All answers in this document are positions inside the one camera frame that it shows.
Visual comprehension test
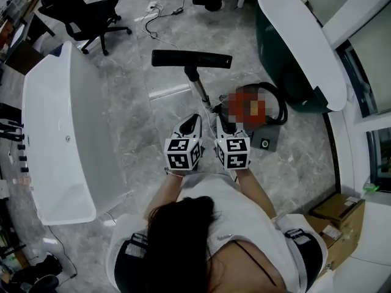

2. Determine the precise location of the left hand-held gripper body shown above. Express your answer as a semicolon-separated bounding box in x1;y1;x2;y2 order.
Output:
164;114;205;172

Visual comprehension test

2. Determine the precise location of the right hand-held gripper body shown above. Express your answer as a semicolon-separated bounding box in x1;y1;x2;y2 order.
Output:
213;114;252;171

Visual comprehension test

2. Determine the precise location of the silver vacuum cleaner wand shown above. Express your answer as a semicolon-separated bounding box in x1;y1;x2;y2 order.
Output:
189;71;221;116

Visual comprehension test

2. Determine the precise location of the black floor nozzle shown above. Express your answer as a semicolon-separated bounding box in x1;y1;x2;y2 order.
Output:
151;49;233;82

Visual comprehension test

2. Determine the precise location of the person's left forearm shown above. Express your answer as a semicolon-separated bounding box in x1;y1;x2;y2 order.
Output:
142;171;188;223

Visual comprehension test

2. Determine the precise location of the person's right forearm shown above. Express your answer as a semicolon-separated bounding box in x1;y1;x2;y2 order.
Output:
236;167;279;220

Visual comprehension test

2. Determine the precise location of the grey square floor box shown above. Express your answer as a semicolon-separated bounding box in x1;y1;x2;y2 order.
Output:
249;128;281;151

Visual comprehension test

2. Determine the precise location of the red vacuum cleaner canister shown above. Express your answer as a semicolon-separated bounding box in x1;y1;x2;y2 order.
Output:
221;83;277;131

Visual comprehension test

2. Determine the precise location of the person's white shirt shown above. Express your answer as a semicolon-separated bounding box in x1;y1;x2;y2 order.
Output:
106;172;328;293

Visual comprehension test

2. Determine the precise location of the small flat cardboard box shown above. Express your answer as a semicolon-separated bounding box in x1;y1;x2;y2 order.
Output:
304;214;334;234

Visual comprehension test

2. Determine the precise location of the large cardboard box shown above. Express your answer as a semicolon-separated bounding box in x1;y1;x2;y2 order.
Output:
308;192;367;272

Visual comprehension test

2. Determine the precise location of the green bathtub with white rim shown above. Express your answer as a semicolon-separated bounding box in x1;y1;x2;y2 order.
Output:
254;0;349;115

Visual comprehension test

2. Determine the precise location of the black office chair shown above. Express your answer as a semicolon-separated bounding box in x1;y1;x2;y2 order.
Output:
37;0;133;57

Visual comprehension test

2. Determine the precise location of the black faucet knob set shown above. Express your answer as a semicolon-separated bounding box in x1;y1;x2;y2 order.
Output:
0;102;31;174

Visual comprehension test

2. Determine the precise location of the thin wrist bracelet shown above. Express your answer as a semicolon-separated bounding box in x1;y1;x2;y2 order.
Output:
164;167;185;179

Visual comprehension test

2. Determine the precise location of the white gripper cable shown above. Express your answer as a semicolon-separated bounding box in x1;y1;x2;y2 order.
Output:
200;95;221;140

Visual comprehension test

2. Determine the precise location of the black vacuum hose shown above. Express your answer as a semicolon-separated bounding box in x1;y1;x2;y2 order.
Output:
258;82;288;125

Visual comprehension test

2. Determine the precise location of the black floor cable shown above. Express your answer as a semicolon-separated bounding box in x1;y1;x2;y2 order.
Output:
144;0;188;40

